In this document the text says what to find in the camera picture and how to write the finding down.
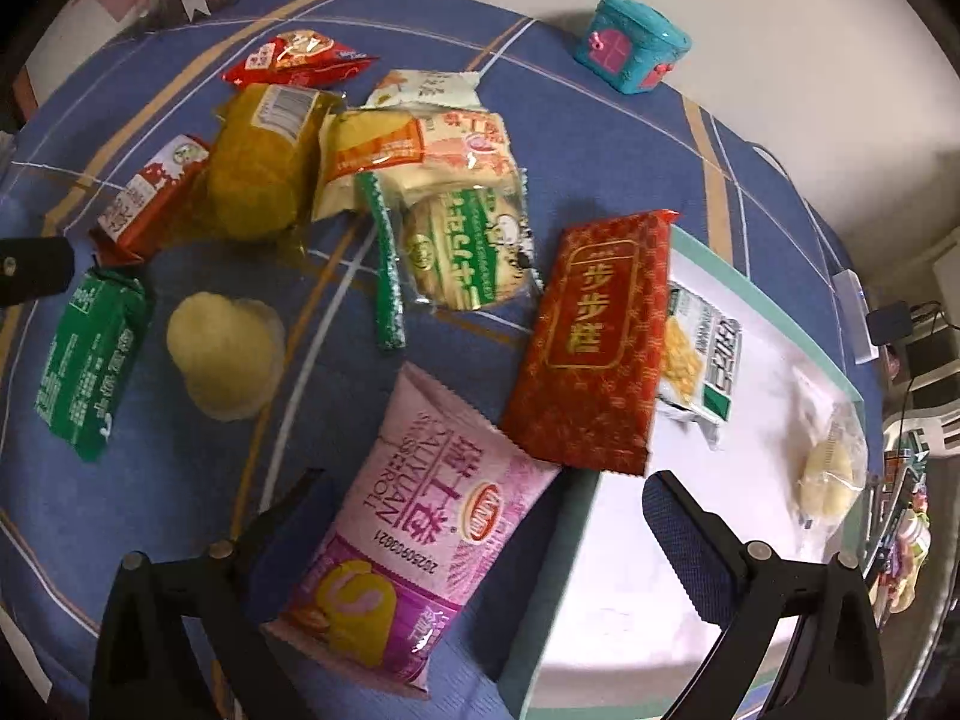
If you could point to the pink swiss roll packet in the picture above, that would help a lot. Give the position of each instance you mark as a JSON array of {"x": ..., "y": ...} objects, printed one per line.
[{"x": 420, "y": 517}]

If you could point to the teal toy box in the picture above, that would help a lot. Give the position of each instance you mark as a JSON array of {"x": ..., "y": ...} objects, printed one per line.
[{"x": 630, "y": 45}]

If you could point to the white yellow small packet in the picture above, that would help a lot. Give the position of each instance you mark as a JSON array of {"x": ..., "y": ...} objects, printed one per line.
[{"x": 420, "y": 88}]

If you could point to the blue plaid tablecloth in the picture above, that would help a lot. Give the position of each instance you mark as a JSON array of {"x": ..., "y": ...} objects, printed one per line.
[{"x": 600, "y": 150}]

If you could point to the red gold patterned packet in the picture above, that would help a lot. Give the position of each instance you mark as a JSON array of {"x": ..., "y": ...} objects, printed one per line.
[{"x": 592, "y": 345}]

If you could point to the black charger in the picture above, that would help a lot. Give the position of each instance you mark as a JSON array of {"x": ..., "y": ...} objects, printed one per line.
[{"x": 889, "y": 322}]

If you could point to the white box with green rim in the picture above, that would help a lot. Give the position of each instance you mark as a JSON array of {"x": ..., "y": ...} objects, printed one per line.
[{"x": 750, "y": 420}]

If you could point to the red clear window packet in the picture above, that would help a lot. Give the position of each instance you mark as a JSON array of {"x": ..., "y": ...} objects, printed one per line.
[{"x": 292, "y": 60}]

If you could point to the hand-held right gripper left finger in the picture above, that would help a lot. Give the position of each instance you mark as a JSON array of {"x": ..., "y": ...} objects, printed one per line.
[{"x": 289, "y": 540}]

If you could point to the white power strip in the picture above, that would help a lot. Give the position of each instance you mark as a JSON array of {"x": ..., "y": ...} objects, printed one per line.
[{"x": 855, "y": 315}]

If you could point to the white chair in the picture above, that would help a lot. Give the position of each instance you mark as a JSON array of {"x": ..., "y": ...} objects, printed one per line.
[{"x": 937, "y": 427}]

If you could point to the yellow cake packet with barcode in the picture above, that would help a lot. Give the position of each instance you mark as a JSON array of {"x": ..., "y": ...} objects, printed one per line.
[{"x": 247, "y": 172}]

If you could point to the clear wrapped yellow cake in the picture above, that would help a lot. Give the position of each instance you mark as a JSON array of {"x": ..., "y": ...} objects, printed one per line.
[{"x": 829, "y": 465}]

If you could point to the green trimmed rice cracker packet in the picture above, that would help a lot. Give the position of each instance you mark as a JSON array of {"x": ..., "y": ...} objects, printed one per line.
[{"x": 457, "y": 247}]

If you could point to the green snack packet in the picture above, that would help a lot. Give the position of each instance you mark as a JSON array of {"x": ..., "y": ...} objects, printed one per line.
[{"x": 86, "y": 367}]

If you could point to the green white corn packet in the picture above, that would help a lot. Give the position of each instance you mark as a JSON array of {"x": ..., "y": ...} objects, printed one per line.
[{"x": 705, "y": 360}]

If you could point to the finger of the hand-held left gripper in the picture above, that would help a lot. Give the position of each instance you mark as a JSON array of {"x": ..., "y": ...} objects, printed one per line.
[{"x": 34, "y": 270}]

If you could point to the red brown snack packet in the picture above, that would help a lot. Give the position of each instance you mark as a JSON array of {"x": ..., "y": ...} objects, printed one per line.
[{"x": 142, "y": 202}]

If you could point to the orange yellow snack packet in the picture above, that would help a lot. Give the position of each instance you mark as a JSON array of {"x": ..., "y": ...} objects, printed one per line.
[{"x": 367, "y": 150}]

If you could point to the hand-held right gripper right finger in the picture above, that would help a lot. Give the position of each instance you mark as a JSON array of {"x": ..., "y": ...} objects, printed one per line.
[{"x": 682, "y": 532}]

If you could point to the round pale yellow cake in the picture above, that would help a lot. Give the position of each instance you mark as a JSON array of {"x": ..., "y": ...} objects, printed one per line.
[{"x": 225, "y": 356}]

